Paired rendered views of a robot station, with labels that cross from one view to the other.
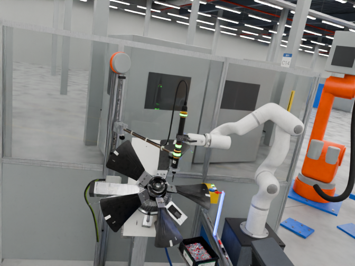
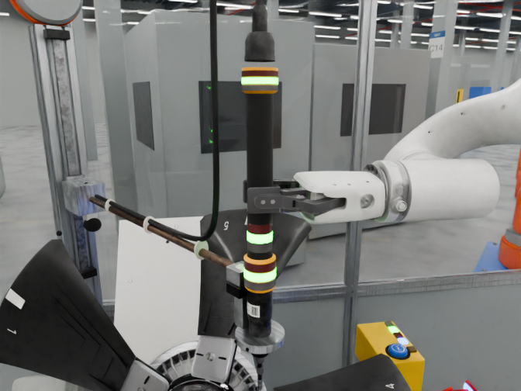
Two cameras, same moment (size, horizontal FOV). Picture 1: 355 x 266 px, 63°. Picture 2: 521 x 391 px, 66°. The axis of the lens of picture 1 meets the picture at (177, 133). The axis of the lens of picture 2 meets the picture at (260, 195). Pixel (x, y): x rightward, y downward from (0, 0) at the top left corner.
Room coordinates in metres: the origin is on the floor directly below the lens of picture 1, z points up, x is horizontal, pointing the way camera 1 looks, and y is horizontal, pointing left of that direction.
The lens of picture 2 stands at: (1.18, -0.04, 1.66)
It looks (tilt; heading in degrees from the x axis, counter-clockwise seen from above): 15 degrees down; 2
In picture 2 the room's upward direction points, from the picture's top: straight up
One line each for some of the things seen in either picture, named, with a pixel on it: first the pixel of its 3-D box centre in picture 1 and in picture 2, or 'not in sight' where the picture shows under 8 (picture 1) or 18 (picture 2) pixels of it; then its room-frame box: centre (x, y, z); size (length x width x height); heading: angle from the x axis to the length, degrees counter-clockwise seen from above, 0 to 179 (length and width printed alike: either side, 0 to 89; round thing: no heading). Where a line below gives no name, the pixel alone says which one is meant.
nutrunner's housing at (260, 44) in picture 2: (179, 138); (260, 199); (1.68, -0.02, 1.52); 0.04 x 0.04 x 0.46
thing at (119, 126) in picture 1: (120, 127); (83, 195); (2.11, 0.43, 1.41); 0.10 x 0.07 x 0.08; 46
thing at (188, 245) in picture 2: (146, 140); (148, 226); (1.89, 0.20, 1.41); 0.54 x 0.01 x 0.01; 46
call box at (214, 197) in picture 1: (208, 193); (387, 358); (2.04, -0.31, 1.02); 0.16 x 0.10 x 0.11; 11
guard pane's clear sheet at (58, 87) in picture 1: (166, 115); (225, 141); (2.39, 0.12, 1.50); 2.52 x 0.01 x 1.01; 101
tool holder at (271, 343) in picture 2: (174, 161); (254, 305); (1.68, -0.01, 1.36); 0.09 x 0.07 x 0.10; 46
